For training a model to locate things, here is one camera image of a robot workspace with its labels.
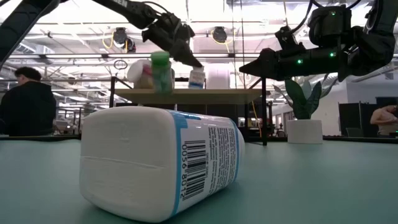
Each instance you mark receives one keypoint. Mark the rectangular white bottle blue label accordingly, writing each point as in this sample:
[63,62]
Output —
[140,161]

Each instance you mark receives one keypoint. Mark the black metal table frame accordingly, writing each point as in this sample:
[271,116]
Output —
[37,137]

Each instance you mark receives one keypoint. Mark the person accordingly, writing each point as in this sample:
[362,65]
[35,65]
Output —
[28,109]
[384,121]

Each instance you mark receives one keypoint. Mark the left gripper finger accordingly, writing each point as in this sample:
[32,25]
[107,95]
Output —
[188,56]

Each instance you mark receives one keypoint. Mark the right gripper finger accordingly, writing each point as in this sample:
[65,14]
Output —
[264,65]

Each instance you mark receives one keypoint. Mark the gummy bottle white cap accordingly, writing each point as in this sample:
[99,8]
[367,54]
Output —
[140,76]

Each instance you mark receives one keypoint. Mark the snake plant white pot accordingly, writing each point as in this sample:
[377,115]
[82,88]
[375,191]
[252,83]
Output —
[304,132]

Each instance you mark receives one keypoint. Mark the black partition panel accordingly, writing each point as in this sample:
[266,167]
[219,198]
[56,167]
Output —
[349,119]

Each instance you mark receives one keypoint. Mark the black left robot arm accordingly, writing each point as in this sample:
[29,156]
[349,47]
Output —
[130,8]

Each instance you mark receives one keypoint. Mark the small white bottle blue label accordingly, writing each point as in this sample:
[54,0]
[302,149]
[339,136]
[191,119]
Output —
[196,81]

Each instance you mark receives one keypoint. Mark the wooden shelf black metal legs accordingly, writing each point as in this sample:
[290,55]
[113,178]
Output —
[192,96]

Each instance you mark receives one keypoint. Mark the green bottle green cap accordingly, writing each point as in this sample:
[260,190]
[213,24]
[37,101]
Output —
[161,74]

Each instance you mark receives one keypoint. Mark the green table mat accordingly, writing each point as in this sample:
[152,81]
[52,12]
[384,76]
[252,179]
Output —
[311,186]

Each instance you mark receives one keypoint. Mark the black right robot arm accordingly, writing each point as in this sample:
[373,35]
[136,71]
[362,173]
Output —
[373,43]

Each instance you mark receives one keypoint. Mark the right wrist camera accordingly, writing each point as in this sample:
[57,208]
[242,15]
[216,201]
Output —
[289,39]

